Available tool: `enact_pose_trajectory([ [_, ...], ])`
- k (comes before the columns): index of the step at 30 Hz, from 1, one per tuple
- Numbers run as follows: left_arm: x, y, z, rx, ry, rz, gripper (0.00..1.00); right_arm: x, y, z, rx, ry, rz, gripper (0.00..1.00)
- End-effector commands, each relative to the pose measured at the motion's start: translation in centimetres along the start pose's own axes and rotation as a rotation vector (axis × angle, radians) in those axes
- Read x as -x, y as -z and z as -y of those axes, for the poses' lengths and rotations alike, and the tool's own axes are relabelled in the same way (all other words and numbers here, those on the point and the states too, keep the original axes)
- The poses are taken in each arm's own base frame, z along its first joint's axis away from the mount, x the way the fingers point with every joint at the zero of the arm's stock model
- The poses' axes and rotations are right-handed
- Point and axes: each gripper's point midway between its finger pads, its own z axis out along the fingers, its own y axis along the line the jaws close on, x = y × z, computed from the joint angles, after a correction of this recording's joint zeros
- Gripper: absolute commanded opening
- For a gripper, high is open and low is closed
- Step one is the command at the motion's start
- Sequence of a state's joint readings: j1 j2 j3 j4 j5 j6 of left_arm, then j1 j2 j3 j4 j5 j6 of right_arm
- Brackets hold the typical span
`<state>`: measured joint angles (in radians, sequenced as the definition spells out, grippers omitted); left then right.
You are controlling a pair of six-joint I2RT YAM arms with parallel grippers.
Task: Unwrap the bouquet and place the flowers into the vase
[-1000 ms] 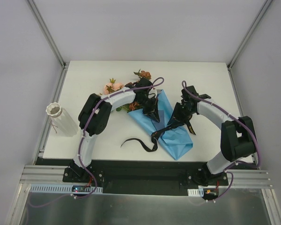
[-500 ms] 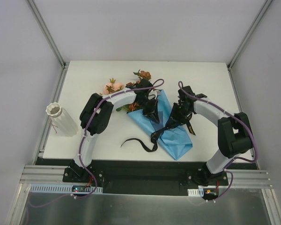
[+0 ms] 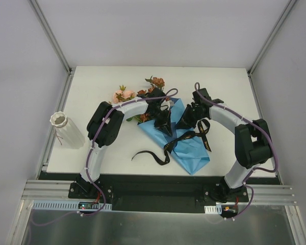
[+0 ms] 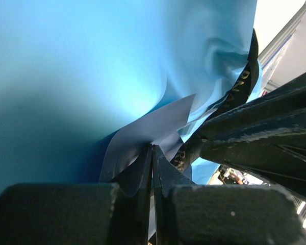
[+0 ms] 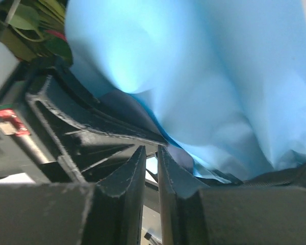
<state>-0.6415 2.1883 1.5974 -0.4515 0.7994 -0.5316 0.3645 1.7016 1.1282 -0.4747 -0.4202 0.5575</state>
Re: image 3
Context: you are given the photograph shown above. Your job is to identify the blue wrapping paper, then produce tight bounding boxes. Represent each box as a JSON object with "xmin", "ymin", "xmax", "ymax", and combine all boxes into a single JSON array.
[{"xmin": 139, "ymin": 99, "xmax": 210, "ymax": 175}]

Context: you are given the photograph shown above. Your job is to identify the white cable duct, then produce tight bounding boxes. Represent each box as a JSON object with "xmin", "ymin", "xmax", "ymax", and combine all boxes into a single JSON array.
[
  {"xmin": 33, "ymin": 200, "xmax": 112, "ymax": 212},
  {"xmin": 204, "ymin": 205, "xmax": 222, "ymax": 215}
]

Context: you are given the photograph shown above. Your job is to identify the right white cable duct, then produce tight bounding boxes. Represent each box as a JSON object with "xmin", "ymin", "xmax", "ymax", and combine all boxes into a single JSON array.
[{"xmin": 204, "ymin": 205, "xmax": 222, "ymax": 215}]

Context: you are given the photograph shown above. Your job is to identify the left white cable duct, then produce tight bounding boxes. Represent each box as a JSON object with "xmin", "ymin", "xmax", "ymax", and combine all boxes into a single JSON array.
[{"xmin": 33, "ymin": 200, "xmax": 112, "ymax": 212}]

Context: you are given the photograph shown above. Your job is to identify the right aluminium table rail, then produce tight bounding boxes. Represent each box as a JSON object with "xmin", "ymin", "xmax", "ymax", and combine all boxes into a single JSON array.
[{"xmin": 247, "ymin": 73, "xmax": 282, "ymax": 184}]

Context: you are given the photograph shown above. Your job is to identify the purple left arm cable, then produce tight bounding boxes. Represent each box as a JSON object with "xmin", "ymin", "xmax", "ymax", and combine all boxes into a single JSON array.
[{"xmin": 30, "ymin": 88, "xmax": 179, "ymax": 227}]

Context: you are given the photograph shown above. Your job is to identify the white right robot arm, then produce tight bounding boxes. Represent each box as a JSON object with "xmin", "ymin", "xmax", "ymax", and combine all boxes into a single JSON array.
[{"xmin": 176, "ymin": 88, "xmax": 274, "ymax": 203}]

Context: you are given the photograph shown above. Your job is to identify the orange and pink flower bouquet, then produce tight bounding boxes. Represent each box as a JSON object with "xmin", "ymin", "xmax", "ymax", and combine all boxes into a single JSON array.
[{"xmin": 109, "ymin": 76, "xmax": 165, "ymax": 123}]

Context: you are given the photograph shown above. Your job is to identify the aluminium front rail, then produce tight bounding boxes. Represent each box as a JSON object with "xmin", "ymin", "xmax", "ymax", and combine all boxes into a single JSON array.
[{"xmin": 21, "ymin": 180, "xmax": 298, "ymax": 206}]

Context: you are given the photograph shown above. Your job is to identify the aluminium frame post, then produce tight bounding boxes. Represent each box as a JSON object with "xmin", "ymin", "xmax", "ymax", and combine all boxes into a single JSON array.
[
  {"xmin": 247, "ymin": 0, "xmax": 299, "ymax": 77},
  {"xmin": 28, "ymin": 0, "xmax": 72, "ymax": 75}
]

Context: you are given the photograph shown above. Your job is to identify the black ribbon with gold letters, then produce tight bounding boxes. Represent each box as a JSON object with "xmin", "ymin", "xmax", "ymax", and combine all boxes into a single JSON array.
[{"xmin": 132, "ymin": 119, "xmax": 212, "ymax": 166}]

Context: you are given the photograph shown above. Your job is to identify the white ribbed vase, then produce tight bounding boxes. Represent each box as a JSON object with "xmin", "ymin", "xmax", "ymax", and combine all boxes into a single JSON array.
[{"xmin": 50, "ymin": 111, "xmax": 85, "ymax": 149}]

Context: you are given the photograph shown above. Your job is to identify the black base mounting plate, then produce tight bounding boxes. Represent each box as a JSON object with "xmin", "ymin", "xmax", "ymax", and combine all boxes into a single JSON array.
[{"xmin": 38, "ymin": 171, "xmax": 276, "ymax": 214}]

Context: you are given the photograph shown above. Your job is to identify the left aluminium frame post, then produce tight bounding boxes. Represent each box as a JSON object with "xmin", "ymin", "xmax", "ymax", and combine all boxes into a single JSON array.
[{"xmin": 28, "ymin": 0, "xmax": 72, "ymax": 75}]

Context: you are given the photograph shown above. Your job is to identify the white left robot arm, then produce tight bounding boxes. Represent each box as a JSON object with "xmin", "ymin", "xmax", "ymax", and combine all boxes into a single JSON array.
[{"xmin": 75, "ymin": 88, "xmax": 173, "ymax": 199}]

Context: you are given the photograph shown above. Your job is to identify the right aluminium frame post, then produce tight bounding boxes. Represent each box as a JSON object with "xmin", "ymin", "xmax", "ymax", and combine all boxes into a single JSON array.
[{"xmin": 247, "ymin": 0, "xmax": 299, "ymax": 77}]

